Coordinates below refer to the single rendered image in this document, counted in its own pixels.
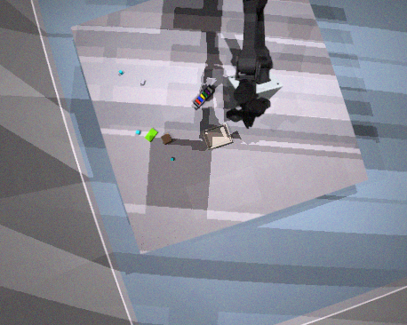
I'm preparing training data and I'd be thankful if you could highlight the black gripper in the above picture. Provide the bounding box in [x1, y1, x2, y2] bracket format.
[227, 92, 259, 129]

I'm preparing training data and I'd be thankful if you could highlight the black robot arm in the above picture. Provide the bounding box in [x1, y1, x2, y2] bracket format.
[234, 0, 273, 117]

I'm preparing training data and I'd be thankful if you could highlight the lime green block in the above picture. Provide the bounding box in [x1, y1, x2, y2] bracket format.
[145, 128, 158, 142]

